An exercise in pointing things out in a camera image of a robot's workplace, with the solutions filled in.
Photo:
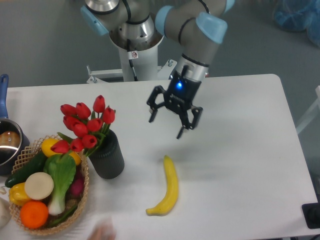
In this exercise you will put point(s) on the blue handled saucepan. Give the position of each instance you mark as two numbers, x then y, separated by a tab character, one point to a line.
12	138

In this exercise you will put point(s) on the green chili pepper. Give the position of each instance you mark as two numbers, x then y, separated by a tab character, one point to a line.
62	218

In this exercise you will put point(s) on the orange fruit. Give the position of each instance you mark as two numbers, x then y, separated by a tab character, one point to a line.
34	214

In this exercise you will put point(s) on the yellow bell pepper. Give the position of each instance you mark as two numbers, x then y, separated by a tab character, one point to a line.
18	195

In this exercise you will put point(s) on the yellow lemon squash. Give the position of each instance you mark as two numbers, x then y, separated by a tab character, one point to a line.
46	149

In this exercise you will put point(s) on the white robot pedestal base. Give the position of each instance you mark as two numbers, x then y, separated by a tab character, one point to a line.
136	66

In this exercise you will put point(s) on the black device at table edge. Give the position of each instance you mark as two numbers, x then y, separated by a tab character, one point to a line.
311	212

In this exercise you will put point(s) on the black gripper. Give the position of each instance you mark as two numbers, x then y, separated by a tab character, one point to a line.
182	96

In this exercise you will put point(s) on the red tulip bouquet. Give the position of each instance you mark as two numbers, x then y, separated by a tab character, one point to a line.
90	127

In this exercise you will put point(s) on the white round radish slice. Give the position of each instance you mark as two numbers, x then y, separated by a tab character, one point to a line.
39	186

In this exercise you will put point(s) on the woven wicker basket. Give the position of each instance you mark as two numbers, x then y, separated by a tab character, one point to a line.
70	200

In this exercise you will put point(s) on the green cucumber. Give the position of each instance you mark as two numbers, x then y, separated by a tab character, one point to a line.
35	165

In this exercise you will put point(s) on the yellow banana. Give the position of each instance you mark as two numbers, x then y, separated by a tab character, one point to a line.
172	190

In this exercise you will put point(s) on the dark grey ribbed vase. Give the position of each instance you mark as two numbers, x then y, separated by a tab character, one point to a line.
108	160

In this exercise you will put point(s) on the white frame at right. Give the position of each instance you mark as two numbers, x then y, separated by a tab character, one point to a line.
310	114

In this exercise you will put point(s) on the purple red radish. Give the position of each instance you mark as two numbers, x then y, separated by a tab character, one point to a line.
77	186

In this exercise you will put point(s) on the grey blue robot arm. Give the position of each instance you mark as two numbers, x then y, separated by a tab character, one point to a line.
196	25

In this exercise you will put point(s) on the blue plastic bag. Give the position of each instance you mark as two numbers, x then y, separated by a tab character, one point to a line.
299	16

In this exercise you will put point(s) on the green bok choy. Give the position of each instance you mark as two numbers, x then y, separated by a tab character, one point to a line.
62	169

